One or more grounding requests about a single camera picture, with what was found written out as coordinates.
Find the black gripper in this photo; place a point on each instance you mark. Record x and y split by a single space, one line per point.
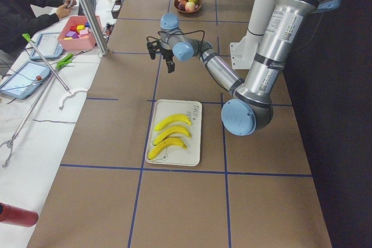
167 54

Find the yellow banana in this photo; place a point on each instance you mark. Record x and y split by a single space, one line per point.
172 119
177 129
168 142

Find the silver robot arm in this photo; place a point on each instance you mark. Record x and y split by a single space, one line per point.
270 35

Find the brown wicker basket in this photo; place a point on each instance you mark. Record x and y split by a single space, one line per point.
198 6

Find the white rectangular plate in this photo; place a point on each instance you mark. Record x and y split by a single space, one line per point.
175 155

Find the dark red apple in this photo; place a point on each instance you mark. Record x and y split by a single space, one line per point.
181 5

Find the black keyboard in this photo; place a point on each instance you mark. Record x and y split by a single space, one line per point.
81 11

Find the pink plastic box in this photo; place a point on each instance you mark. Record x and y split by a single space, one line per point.
77 34

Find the green plastic clip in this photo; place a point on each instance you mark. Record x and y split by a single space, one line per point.
64 62

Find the blue teach pendant tablet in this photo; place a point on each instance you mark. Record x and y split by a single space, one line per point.
49 46

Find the seated person in black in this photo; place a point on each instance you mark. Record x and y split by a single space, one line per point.
29 16

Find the red bottle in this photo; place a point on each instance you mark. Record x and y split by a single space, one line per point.
18 216

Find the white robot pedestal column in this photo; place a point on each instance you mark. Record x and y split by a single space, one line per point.
243 52

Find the silver aluminium frame post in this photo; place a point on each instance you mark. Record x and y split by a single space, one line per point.
97 32

